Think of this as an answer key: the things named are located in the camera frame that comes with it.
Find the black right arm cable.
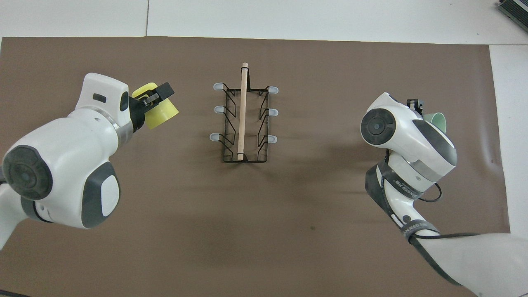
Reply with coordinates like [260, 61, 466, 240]
[382, 148, 481, 287]

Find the brown table mat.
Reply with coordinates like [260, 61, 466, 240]
[0, 36, 510, 297]

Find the yellow plastic cup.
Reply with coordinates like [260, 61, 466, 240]
[132, 82, 179, 130]

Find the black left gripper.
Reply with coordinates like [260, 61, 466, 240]
[129, 82, 175, 133]

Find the black wire cup rack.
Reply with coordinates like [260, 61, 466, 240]
[210, 62, 279, 164]

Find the dark finned electronic device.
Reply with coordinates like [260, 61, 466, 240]
[497, 0, 528, 21]

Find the light green plastic cup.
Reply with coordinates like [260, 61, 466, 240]
[423, 112, 448, 133]

